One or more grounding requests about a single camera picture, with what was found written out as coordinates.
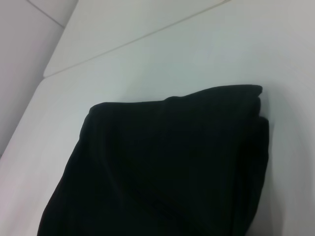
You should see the black t-shirt with white print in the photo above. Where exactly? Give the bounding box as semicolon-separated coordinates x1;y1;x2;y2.
36;84;271;236

